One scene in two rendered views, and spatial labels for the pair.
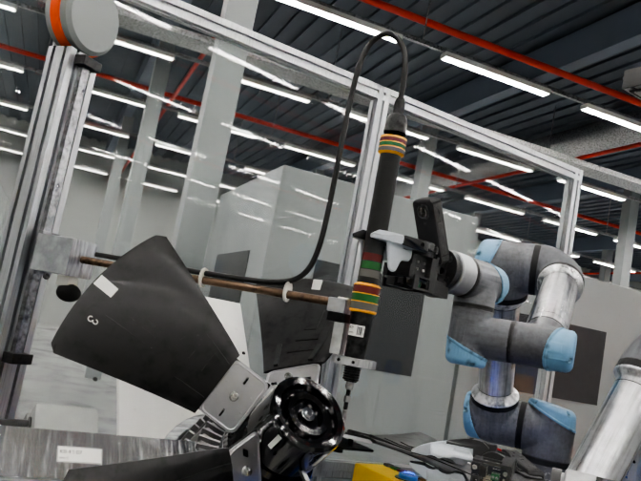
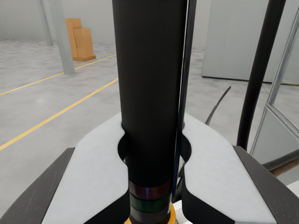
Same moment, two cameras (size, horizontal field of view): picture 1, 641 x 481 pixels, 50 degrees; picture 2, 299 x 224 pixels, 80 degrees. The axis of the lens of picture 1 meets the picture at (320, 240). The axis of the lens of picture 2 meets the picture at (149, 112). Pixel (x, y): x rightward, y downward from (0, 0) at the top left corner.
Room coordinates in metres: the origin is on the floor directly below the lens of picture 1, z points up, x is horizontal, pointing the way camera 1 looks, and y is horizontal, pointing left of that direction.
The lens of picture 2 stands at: (1.14, -0.16, 1.56)
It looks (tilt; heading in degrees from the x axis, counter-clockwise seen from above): 27 degrees down; 129
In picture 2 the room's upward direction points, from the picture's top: straight up
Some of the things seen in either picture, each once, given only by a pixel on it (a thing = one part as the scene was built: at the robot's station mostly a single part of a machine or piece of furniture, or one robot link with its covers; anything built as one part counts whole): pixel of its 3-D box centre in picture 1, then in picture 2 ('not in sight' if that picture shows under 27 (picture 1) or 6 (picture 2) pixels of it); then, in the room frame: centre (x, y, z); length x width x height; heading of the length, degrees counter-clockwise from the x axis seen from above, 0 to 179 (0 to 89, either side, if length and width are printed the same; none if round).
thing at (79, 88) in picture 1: (53, 206); not in sight; (1.37, 0.53, 1.48); 0.05 x 0.03 x 0.62; 155
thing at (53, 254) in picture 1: (62, 256); not in sight; (1.34, 0.48, 1.39); 0.10 x 0.07 x 0.08; 65
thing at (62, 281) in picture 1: (69, 289); not in sight; (1.33, 0.45, 1.33); 0.05 x 0.04 x 0.05; 65
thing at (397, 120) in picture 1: (376, 236); not in sight; (1.08, -0.09, 1.50); 0.04 x 0.04 x 0.46
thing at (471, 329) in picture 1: (478, 336); not in sight; (1.26, -0.31, 1.38); 0.11 x 0.08 x 0.11; 67
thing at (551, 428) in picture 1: (547, 428); not in sight; (1.74, -0.64, 1.20); 0.13 x 0.12 x 0.14; 67
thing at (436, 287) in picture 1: (422, 267); not in sight; (1.16, -0.18, 1.47); 0.12 x 0.08 x 0.09; 130
